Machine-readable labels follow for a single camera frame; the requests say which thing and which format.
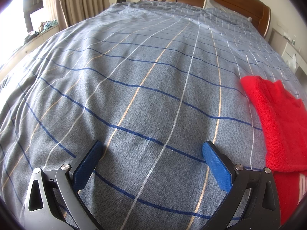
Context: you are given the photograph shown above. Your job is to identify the white plastic bag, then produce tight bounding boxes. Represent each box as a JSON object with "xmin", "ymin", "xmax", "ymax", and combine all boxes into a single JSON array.
[{"xmin": 287, "ymin": 53, "xmax": 299, "ymax": 72}]

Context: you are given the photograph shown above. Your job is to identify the beige curtain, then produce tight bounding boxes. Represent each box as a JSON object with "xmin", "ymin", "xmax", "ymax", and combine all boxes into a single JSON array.
[{"xmin": 41, "ymin": 0, "xmax": 113, "ymax": 30}]

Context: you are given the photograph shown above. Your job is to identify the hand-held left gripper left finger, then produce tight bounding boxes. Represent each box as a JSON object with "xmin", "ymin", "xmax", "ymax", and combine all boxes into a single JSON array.
[{"xmin": 23, "ymin": 140, "xmax": 104, "ymax": 230}]

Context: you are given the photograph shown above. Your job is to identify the window sill with clutter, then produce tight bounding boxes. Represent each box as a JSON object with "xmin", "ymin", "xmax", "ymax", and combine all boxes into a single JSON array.
[{"xmin": 0, "ymin": 19, "xmax": 60, "ymax": 77}]

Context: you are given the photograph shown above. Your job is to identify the red sweater with white print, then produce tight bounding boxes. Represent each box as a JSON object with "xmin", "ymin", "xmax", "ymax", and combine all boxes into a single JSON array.
[{"xmin": 240, "ymin": 76, "xmax": 307, "ymax": 226}]

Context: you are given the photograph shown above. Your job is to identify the white desk cabinet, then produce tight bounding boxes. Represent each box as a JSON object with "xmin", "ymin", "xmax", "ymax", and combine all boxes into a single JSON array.
[{"xmin": 268, "ymin": 28, "xmax": 307, "ymax": 75}]

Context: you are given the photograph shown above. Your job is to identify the blue checked bed blanket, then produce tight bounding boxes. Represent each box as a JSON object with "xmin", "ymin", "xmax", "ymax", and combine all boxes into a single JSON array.
[{"xmin": 0, "ymin": 0, "xmax": 305, "ymax": 230}]

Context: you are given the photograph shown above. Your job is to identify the white pillow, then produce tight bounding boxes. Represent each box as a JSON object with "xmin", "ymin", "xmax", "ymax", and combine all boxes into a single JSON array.
[{"xmin": 203, "ymin": 0, "xmax": 250, "ymax": 20}]

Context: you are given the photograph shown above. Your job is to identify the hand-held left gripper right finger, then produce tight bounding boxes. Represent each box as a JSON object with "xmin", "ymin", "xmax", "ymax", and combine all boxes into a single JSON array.
[{"xmin": 202, "ymin": 141, "xmax": 281, "ymax": 230}]

